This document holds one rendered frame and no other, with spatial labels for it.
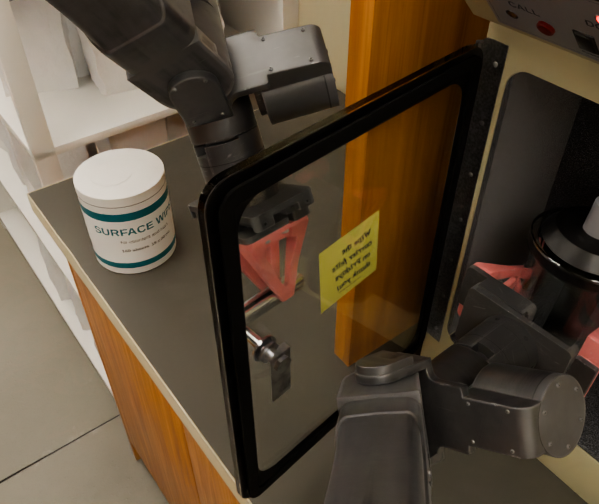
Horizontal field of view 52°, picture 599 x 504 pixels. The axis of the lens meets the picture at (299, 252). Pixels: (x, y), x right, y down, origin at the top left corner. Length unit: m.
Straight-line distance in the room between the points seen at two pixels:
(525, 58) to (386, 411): 0.32
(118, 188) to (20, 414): 1.28
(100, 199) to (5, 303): 1.56
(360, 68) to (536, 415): 0.33
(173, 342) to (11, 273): 1.71
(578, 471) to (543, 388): 0.34
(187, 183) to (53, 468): 1.06
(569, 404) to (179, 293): 0.62
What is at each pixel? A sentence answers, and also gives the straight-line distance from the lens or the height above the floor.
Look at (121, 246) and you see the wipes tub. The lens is 0.96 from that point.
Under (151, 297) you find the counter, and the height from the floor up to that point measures 0.94.
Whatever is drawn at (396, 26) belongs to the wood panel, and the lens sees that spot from 0.58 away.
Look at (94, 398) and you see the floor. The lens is 2.05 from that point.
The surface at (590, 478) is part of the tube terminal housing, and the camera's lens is 0.78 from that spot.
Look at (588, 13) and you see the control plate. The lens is 0.44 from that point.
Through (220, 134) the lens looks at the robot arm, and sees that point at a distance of 0.50.
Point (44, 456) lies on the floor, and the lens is 1.99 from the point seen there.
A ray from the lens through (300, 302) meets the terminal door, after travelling 0.52.
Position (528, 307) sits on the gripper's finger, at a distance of 0.57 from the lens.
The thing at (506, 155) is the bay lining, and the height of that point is 1.27.
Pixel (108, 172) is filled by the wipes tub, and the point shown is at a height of 1.09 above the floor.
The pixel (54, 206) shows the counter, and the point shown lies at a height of 0.94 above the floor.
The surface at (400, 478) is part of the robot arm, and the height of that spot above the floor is 1.30.
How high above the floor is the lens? 1.61
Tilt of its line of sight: 42 degrees down
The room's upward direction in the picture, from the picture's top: straight up
